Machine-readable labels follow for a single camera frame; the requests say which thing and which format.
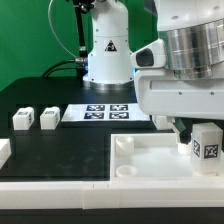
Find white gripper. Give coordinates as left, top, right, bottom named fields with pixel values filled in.
left=134, top=69, right=224, bottom=144

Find white square tabletop tray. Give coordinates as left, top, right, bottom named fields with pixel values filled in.
left=110, top=133, right=224, bottom=181

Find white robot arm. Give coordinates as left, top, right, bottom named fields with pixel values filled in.
left=84, top=0, right=224, bottom=142

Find white sheet with markers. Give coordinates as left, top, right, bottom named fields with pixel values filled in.
left=62, top=103, right=150, bottom=122

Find white left fence piece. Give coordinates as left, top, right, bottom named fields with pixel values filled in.
left=0, top=139, right=11, bottom=169

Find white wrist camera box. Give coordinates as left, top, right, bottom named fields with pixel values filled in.
left=131, top=39, right=166, bottom=69

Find white front fence rail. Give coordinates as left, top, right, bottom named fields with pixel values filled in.
left=0, top=178, right=224, bottom=209

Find black cables at base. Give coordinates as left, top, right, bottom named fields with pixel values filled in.
left=41, top=58, right=88, bottom=79

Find grey curved cable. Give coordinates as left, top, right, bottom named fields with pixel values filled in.
left=47, top=0, right=80, bottom=60

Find black camera pole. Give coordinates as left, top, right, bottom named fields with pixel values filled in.
left=68, top=0, right=95, bottom=78

